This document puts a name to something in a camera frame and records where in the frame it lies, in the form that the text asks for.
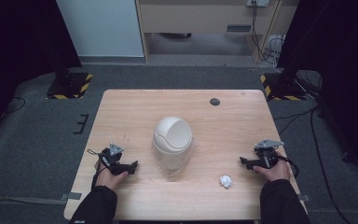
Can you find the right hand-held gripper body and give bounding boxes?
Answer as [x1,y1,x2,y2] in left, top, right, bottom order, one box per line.
[254,138,285,171]

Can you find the black stand with striped base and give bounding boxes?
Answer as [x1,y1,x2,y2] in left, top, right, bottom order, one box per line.
[259,0,334,102]
[45,0,94,101]

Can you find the crumpled white paper ball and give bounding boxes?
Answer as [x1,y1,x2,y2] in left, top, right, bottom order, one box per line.
[218,175,234,189]

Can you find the hand-held gripper cable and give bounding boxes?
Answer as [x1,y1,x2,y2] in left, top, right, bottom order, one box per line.
[277,154,300,179]
[86,148,109,191]

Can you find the white panel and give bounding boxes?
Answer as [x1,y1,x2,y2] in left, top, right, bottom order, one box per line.
[55,0,146,59]

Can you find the black curtain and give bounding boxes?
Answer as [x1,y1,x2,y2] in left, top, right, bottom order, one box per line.
[276,0,358,185]
[0,0,83,144]

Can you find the left hand-held gripper cable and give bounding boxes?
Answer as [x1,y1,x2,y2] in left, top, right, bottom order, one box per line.
[86,148,109,191]

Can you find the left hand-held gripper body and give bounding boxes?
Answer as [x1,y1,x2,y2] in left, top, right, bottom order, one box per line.
[100,142,126,172]

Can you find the person's right hand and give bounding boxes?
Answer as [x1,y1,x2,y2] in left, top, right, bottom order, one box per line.
[253,151,292,183]

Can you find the right hand-held gripper cable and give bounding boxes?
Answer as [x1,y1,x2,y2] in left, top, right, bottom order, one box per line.
[277,154,300,179]

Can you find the light wooden desk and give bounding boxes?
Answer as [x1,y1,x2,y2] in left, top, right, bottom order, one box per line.
[135,0,300,65]

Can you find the black hanging cables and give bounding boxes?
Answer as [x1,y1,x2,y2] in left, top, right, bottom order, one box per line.
[251,0,286,65]

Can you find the grey power strip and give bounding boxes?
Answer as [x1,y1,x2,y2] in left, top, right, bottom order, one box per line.
[245,0,271,8]

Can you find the cream dome-lid trash can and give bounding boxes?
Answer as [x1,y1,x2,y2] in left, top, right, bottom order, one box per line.
[151,116,195,179]

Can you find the thin black floor cable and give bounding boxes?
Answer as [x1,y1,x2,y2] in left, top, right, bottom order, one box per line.
[0,95,27,120]

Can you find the long black floor cable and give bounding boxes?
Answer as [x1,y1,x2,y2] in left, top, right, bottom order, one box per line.
[272,105,352,224]

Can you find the person's left hand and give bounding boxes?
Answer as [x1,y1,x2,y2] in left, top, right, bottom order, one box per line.
[94,161,130,191]

